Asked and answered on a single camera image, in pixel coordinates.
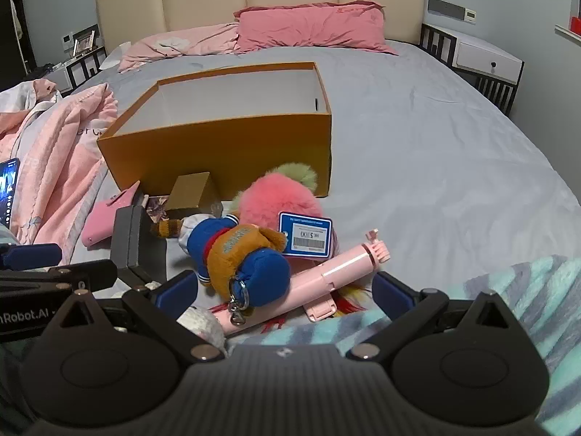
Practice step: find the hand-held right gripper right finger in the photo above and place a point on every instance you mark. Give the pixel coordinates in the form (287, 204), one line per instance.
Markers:
(392, 295)

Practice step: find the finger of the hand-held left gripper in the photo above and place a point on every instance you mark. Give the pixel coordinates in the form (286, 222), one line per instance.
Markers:
(81, 275)
(31, 256)

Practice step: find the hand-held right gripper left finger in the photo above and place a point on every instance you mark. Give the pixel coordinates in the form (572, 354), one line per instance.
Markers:
(177, 290)

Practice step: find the pink case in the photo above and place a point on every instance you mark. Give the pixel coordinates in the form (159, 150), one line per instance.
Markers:
(102, 222)

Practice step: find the black box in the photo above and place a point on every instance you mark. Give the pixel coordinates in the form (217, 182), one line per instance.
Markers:
(136, 240)

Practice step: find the pink selfie stick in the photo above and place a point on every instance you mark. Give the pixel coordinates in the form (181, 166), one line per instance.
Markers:
(327, 277)

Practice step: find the bear plush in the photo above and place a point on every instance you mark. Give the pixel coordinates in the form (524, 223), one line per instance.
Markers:
(254, 277)

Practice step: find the small gold cardboard box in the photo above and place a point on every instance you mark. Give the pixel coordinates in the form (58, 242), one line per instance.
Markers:
(190, 195)

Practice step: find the pink fluffy plush toy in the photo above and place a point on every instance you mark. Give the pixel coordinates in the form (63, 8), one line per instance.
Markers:
(272, 200)

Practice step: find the orange cardboard box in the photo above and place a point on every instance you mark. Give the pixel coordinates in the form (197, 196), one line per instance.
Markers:
(227, 145)

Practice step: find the white plush toy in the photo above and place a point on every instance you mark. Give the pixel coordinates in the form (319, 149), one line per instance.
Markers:
(202, 322)

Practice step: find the black smartphone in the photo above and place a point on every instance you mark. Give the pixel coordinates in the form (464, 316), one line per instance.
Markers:
(9, 190)

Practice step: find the printed photo card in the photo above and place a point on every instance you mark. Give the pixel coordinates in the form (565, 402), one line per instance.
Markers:
(159, 206)

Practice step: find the blue barcode tag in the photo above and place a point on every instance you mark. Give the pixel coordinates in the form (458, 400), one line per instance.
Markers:
(304, 225)

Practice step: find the pink printed quilt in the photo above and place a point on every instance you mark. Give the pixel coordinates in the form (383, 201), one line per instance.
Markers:
(59, 145)

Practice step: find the teal striped fleece cloth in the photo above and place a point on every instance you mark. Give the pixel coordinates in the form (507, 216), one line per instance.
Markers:
(522, 290)

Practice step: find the light pink pillow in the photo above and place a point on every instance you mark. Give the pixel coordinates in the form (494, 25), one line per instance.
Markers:
(181, 43)

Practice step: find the white drawer black nightstand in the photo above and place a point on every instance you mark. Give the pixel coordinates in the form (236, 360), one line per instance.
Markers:
(485, 57)

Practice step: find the dark pink pillow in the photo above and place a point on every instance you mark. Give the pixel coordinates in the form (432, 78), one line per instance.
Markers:
(308, 27)

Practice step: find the white window sill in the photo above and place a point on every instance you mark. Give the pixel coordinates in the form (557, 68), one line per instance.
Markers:
(567, 32)

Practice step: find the red container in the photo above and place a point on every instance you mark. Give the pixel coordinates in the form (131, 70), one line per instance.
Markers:
(576, 27)

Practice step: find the silver picture frame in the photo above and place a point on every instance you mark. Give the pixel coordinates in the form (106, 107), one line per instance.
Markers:
(84, 43)

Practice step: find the white wall thermostat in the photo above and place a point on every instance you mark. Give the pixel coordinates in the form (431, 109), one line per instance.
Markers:
(470, 15)

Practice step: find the grey wall switch panel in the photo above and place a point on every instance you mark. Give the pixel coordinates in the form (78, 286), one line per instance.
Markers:
(447, 8)

